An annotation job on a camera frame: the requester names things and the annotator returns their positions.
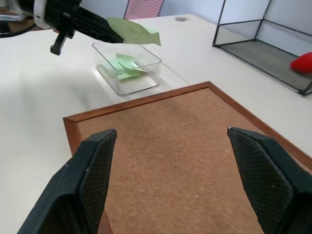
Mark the black-framed glass box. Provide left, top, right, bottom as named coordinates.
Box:
left=212, top=0, right=312, bottom=96

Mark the light green paper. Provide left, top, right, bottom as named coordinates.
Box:
left=117, top=68, right=147, bottom=81

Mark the red rubber air blower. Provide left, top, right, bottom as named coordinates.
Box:
left=290, top=51, right=312, bottom=74

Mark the clear plastic tray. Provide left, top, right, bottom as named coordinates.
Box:
left=92, top=40, right=163, bottom=96

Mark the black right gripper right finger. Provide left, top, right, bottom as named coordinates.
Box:
left=227, top=126, right=312, bottom=234

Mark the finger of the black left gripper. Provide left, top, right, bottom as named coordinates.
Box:
left=78, top=6, right=124, bottom=44

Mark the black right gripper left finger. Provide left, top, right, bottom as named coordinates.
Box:
left=17, top=128, right=117, bottom=234

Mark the laptop with pink screen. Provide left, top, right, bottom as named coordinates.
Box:
left=123, top=0, right=164, bottom=20

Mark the cork board with wooden frame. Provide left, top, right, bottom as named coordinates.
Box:
left=62, top=81, right=312, bottom=234

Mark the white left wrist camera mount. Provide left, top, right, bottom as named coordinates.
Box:
left=33, top=0, right=48, bottom=28

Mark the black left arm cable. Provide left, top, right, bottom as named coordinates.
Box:
left=0, top=23, right=36, bottom=39

